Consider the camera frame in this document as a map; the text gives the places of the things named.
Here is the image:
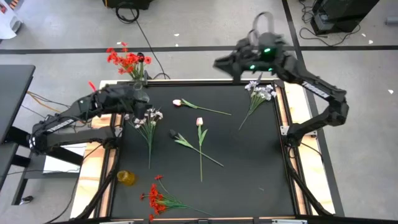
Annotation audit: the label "black desk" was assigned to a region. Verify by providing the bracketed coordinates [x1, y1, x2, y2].
[0, 64, 85, 206]

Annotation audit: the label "pink tulip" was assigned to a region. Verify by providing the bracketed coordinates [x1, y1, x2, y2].
[172, 98, 233, 116]
[195, 116, 209, 183]

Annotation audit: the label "wooden side board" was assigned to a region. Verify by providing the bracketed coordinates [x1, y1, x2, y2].
[281, 81, 336, 215]
[70, 80, 118, 218]

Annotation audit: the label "dark tulip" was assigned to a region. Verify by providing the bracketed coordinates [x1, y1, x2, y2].
[136, 52, 149, 82]
[169, 129, 224, 168]

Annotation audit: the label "white paper sheet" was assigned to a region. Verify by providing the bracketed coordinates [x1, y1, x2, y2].
[42, 142, 87, 174]

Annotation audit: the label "white flower bunch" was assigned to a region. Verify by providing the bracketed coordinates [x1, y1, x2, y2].
[238, 80, 278, 131]
[123, 107, 164, 170]

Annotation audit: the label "white floor object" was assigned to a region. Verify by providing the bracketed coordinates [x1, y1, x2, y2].
[0, 0, 23, 40]

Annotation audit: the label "black equipment case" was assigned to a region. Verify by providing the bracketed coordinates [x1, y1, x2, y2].
[310, 0, 381, 35]

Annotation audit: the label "red flower bunch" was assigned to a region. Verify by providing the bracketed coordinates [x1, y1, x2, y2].
[139, 174, 215, 222]
[105, 41, 153, 82]

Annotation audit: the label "orange cable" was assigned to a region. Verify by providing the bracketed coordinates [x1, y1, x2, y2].
[26, 90, 62, 113]

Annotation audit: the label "right arm cable loop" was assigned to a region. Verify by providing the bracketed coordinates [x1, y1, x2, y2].
[250, 11, 276, 37]

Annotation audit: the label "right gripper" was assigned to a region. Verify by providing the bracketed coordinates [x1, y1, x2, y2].
[213, 32, 285, 85]

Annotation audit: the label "black diagonal frame strut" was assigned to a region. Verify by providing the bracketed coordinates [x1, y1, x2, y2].
[76, 149, 121, 220]
[285, 149, 332, 217]

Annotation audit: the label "tangled black cables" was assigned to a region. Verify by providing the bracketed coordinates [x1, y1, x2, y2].
[298, 0, 362, 47]

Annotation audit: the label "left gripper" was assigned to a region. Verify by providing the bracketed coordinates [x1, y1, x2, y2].
[116, 85, 154, 119]

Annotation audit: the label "coiled black floor cable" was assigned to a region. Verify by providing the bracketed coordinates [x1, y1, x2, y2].
[114, 2, 171, 81]

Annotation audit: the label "black floor equipment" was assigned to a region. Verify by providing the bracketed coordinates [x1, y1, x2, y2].
[102, 0, 154, 9]

